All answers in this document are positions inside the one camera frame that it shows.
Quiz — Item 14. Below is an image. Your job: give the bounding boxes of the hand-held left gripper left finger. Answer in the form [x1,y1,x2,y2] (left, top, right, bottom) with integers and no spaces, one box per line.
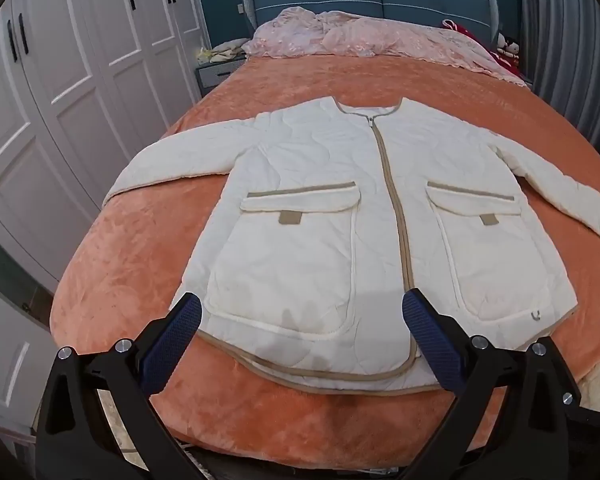
[34,292,203,480]

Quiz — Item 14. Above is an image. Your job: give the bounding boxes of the grey curtain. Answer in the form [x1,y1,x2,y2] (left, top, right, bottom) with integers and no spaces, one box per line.
[515,0,600,181]

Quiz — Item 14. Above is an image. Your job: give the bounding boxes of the stuffed toys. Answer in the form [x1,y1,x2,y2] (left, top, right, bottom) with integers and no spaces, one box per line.
[495,32,521,68]

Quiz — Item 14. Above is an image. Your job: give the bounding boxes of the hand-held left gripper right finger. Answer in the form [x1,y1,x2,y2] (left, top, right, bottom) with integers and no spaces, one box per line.
[401,287,600,480]

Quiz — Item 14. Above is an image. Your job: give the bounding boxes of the orange plush blanket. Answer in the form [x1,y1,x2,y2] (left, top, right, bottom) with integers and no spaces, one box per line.
[50,52,600,466]

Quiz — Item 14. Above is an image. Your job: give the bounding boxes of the pink floral quilt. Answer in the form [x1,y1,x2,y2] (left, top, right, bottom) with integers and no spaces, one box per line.
[241,6,531,88]

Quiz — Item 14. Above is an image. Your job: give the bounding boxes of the white panelled wardrobe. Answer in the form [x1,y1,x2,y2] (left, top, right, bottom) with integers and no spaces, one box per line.
[0,0,216,441]

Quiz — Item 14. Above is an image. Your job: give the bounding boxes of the grey nightstand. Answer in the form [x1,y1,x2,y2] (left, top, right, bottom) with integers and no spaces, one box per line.
[195,57,248,101]

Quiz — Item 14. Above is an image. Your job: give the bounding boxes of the beige cloth pile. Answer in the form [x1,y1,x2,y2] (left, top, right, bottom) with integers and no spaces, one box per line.
[196,42,243,65]

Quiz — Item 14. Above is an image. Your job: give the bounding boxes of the red cloth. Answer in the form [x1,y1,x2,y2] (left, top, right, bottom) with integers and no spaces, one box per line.
[440,19,491,46]

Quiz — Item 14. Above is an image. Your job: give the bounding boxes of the cream quilted jacket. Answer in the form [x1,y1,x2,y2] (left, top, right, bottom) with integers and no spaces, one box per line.
[102,96,600,395]

